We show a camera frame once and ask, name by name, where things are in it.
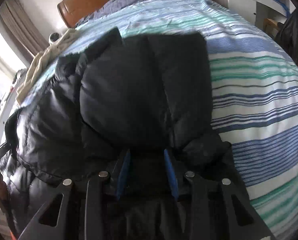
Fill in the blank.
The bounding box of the black puffer jacket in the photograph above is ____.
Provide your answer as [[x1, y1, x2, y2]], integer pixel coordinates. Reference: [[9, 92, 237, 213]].
[[0, 29, 249, 239]]

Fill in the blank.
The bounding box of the white window cabinet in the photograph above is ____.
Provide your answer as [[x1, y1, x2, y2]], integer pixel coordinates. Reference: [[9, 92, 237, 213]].
[[0, 69, 27, 153]]

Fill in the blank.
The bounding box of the striped bed duvet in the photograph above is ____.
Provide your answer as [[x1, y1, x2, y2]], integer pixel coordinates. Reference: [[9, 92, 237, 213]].
[[24, 0, 298, 239]]

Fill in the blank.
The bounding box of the cream fleece garment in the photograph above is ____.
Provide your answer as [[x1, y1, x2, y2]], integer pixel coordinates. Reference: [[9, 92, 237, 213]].
[[16, 28, 79, 105]]

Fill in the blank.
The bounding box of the wooden chair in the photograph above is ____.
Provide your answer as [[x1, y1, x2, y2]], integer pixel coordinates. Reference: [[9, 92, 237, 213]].
[[263, 18, 284, 38]]

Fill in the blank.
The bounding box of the dark jacket on chair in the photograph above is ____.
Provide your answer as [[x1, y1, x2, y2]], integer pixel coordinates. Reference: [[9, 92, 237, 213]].
[[274, 8, 298, 64]]

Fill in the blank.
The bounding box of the beige curtain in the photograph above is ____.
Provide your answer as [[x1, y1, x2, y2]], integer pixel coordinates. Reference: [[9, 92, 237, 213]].
[[0, 0, 49, 61]]

